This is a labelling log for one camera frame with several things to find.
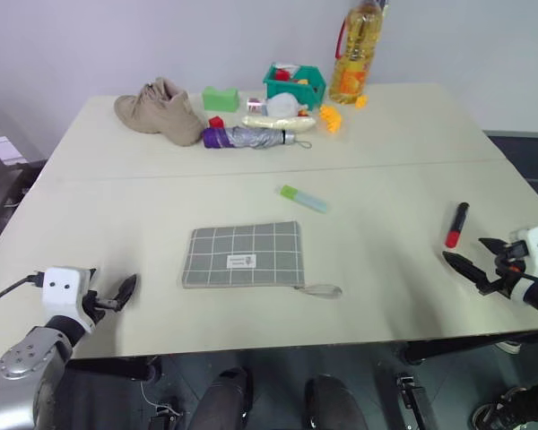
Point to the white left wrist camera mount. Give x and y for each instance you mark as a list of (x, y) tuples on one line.
[(65, 291)]

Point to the yellow cooking oil bottle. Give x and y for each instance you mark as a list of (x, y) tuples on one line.
[(354, 58)]

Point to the black sneaker with white sole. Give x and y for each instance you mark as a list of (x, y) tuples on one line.
[(506, 410)]

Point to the black floor stand equipment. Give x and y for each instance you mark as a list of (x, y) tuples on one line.
[(414, 398)]

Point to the small pink and white box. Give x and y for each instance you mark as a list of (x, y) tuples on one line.
[(255, 105)]

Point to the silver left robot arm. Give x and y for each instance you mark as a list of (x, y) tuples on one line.
[(22, 358)]

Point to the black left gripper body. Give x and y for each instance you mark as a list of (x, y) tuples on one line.
[(99, 303)]

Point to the small yellow plastic toy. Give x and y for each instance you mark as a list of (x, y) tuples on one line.
[(361, 102)]

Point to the dark rounded shape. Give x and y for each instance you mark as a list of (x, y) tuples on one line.
[(226, 398), (334, 403)]

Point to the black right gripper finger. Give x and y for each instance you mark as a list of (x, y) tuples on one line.
[(491, 244), (466, 268)]

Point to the red toy in basket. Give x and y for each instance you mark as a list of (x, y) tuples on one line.
[(282, 74)]

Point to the cream tube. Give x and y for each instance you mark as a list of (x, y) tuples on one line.
[(278, 123)]

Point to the orange plastic toy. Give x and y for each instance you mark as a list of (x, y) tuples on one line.
[(332, 118)]

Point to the red and black marker pen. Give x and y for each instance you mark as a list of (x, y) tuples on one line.
[(456, 225)]

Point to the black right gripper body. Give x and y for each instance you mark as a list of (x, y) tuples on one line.
[(507, 264)]

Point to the metal rack with clutter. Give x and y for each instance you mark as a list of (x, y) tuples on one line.
[(4, 179)]

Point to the purple and silver folded umbrella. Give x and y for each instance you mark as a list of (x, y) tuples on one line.
[(246, 137)]

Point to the green plastic basket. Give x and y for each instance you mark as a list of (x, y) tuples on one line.
[(311, 85)]

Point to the green sponge block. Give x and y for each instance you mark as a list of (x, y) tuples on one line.
[(219, 99)]

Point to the green clear tube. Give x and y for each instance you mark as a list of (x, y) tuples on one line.
[(302, 199)]

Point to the black table leg frame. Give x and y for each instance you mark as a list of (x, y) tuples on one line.
[(466, 347), (116, 367)]

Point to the small red cube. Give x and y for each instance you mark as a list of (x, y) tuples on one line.
[(216, 122)]

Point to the grey checked pouch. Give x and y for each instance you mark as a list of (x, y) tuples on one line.
[(244, 256)]

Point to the white plastic bag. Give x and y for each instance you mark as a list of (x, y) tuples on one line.
[(284, 105)]

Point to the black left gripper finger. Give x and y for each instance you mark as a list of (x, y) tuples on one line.
[(124, 301), (131, 283)]

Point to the yellow toy in basket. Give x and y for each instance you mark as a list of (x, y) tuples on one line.
[(303, 81)]

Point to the beige suede boot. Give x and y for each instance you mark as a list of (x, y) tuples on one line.
[(161, 112)]

